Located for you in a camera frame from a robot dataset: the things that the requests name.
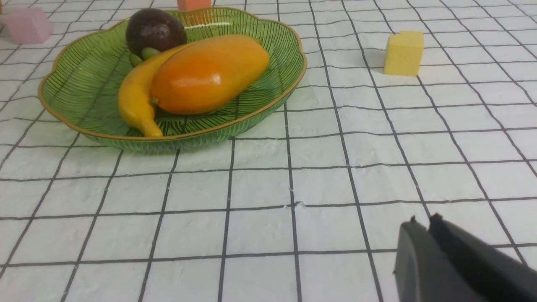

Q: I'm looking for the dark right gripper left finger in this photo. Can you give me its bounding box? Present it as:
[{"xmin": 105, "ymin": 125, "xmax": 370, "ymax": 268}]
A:
[{"xmin": 394, "ymin": 216, "xmax": 486, "ymax": 302}]

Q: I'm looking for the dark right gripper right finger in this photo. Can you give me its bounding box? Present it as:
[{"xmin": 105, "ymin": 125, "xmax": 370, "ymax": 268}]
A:
[{"xmin": 428, "ymin": 213, "xmax": 537, "ymax": 302}]

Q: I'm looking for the orange plastic mango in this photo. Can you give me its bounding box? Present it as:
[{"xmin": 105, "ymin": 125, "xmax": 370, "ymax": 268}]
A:
[{"xmin": 150, "ymin": 34, "xmax": 270, "ymax": 115}]

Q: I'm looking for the yellow plastic banana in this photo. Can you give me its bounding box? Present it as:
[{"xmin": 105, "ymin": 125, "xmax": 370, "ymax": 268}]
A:
[{"xmin": 117, "ymin": 43, "xmax": 192, "ymax": 138}]

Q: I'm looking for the dark purple mangosteen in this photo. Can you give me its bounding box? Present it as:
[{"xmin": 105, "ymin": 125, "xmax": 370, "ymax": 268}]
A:
[{"xmin": 125, "ymin": 8, "xmax": 188, "ymax": 67}]

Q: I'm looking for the white black grid tablecloth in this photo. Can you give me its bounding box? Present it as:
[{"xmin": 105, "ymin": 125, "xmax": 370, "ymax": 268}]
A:
[{"xmin": 1, "ymin": 0, "xmax": 536, "ymax": 302}]

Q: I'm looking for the yellow foam cube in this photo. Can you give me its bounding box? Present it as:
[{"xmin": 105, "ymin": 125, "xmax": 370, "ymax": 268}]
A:
[{"xmin": 384, "ymin": 31, "xmax": 425, "ymax": 77}]

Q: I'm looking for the orange foam cube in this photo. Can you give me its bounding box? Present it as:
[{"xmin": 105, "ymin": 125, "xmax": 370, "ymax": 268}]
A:
[{"xmin": 176, "ymin": 0, "xmax": 213, "ymax": 11}]

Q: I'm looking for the green glass leaf plate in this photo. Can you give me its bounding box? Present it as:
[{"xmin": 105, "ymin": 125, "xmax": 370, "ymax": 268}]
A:
[{"xmin": 38, "ymin": 6, "xmax": 308, "ymax": 152}]

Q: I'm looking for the pink foam cube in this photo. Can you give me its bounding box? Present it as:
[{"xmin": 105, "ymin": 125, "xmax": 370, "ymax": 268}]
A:
[{"xmin": 4, "ymin": 7, "xmax": 52, "ymax": 44}]

